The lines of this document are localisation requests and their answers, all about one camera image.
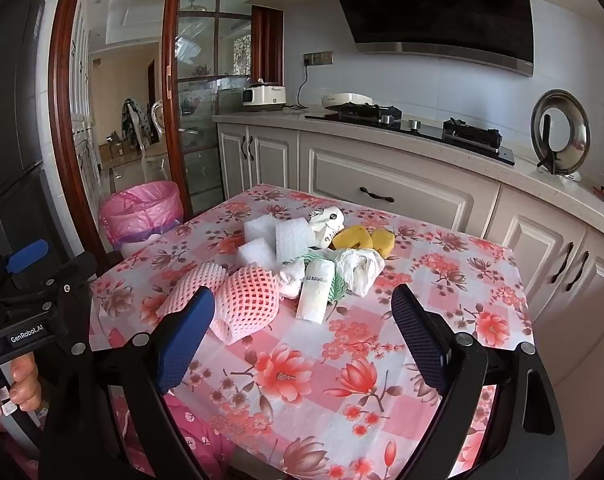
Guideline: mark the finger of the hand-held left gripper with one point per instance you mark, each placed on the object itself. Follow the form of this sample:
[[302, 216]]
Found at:
[[27, 256], [74, 285]]

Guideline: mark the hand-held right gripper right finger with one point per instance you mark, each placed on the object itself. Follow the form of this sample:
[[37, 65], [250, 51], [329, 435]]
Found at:
[[422, 340]]

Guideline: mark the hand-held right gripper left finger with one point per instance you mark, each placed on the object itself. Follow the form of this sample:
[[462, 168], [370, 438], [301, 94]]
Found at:
[[187, 340]]

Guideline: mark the green patterned cloth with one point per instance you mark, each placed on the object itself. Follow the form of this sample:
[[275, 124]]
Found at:
[[341, 287]]

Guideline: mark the trash bin with pink bag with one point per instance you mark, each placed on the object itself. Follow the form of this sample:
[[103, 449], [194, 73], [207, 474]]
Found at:
[[142, 210]]

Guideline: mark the white plastic bag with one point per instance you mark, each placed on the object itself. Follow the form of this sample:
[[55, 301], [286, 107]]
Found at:
[[292, 275], [362, 267]]

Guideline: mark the white foam block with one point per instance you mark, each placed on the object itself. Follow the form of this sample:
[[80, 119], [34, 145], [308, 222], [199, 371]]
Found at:
[[259, 232], [254, 257], [292, 240]]

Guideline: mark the white printed paper wrapper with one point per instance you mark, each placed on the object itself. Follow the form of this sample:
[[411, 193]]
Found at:
[[327, 227]]

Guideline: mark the person's left hand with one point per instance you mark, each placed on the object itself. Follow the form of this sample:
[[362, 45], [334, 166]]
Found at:
[[22, 380]]

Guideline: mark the pink foam fruit net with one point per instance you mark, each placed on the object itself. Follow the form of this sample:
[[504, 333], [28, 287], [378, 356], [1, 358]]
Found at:
[[247, 300], [192, 280]]

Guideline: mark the person's pink floral pants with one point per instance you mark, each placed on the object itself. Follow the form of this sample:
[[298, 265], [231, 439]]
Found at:
[[197, 435]]

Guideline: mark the yellow sponge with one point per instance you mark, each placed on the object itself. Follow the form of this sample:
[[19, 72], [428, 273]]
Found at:
[[384, 242], [352, 237]]

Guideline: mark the white tissue packet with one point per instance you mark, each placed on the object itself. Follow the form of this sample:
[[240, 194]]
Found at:
[[314, 290]]

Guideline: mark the pink floral tablecloth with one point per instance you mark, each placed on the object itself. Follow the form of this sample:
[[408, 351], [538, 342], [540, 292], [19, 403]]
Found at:
[[307, 385]]

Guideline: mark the cardboard boxes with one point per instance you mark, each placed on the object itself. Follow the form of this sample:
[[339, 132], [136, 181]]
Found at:
[[114, 147]]

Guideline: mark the white tall cabinet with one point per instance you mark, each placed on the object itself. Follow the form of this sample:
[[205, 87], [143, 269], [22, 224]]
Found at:
[[84, 110]]

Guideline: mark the white kitchen base cabinet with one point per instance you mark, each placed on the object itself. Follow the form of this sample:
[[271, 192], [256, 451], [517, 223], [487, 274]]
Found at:
[[382, 180]]

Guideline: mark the dark patterned clothes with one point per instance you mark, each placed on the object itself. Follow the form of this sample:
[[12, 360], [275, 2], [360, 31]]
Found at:
[[134, 120]]

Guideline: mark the white ornate chair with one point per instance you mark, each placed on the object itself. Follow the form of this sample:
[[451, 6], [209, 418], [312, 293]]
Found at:
[[154, 130]]

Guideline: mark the black gas stove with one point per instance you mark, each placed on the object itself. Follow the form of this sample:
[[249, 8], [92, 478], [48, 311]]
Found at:
[[422, 130]]

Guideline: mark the wooden framed glass sliding door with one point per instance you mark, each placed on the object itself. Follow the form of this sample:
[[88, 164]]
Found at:
[[202, 110]]

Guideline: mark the black lid stand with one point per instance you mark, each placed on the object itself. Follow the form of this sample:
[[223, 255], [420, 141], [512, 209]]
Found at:
[[547, 140]]

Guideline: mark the white rice cooker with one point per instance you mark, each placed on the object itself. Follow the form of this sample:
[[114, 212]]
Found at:
[[264, 96]]

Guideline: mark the steel pot lid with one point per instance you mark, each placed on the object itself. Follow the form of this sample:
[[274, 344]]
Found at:
[[572, 125]]

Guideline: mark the black range hood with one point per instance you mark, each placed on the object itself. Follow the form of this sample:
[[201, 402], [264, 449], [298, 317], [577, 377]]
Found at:
[[432, 5]]

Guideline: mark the reddish wooden door frame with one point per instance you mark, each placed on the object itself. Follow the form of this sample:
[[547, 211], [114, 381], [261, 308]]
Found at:
[[62, 110]]

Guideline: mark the wall power outlet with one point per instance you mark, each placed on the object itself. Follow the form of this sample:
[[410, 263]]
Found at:
[[318, 58]]

